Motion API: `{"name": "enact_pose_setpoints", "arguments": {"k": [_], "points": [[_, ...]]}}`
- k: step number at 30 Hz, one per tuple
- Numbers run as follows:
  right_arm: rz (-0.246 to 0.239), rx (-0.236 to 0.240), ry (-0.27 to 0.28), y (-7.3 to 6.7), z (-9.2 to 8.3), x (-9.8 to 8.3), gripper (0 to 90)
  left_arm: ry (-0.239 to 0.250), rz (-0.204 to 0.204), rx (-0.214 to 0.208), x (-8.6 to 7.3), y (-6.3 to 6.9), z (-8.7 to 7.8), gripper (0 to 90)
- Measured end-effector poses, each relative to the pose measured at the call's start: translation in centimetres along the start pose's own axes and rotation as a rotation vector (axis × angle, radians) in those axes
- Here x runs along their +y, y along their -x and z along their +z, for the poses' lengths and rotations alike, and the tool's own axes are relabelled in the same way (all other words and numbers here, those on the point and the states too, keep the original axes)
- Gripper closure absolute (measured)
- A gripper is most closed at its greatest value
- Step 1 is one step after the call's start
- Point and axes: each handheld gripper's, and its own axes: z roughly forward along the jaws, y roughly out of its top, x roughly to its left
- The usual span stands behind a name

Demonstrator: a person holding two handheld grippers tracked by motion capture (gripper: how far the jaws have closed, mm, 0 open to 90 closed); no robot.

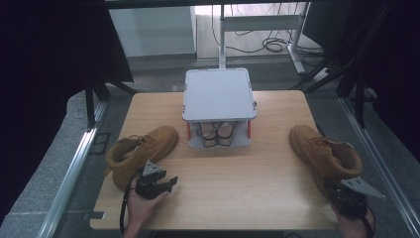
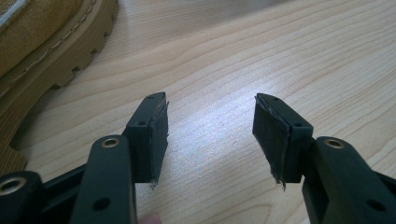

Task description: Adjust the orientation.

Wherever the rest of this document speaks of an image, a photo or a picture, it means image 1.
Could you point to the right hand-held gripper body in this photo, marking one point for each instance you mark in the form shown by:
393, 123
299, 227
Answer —
353, 198

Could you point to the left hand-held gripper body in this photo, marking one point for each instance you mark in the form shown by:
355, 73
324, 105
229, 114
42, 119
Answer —
148, 186

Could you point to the tan suede boot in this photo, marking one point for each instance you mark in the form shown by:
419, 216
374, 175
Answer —
145, 152
320, 152

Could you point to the grey shoe rack orange legs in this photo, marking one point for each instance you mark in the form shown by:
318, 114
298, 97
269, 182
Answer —
218, 94

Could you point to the person's left hand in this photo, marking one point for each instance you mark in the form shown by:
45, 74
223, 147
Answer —
142, 208

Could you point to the person's right hand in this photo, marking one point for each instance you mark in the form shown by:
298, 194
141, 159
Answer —
351, 228

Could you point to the black tripod stand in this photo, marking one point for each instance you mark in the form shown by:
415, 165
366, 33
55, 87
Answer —
358, 99
90, 102

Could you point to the white power strip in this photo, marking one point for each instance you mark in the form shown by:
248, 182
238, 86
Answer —
320, 74

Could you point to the dark curtain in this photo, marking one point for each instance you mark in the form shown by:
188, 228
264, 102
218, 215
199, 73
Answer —
396, 66
49, 66

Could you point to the aluminium rail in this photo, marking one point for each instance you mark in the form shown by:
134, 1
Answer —
379, 162
71, 178

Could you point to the white desk frame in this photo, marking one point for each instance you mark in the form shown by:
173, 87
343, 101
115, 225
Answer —
261, 23

